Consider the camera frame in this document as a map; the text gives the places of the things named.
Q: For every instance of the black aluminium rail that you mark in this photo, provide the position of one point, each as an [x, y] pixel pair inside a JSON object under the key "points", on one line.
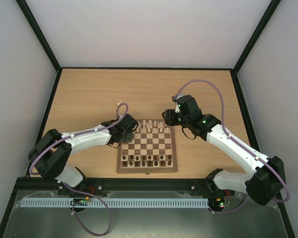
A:
{"points": [[116, 184]]}

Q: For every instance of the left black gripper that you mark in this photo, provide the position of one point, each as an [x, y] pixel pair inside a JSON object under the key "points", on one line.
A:
{"points": [[129, 137]]}

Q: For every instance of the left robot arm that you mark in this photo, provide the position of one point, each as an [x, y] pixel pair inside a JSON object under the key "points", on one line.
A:
{"points": [[50, 155]]}

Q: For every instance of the white slotted cable duct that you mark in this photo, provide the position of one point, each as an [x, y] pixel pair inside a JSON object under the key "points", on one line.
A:
{"points": [[116, 203]]}

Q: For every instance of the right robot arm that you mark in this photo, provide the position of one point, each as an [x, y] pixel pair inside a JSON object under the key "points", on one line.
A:
{"points": [[264, 177]]}

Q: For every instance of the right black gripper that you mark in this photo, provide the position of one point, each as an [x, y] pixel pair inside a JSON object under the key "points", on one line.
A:
{"points": [[168, 117]]}

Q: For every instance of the wooden chess board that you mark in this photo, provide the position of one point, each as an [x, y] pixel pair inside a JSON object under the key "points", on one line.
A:
{"points": [[145, 144]]}

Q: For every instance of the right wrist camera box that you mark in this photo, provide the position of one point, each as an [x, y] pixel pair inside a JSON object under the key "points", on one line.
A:
{"points": [[175, 98]]}

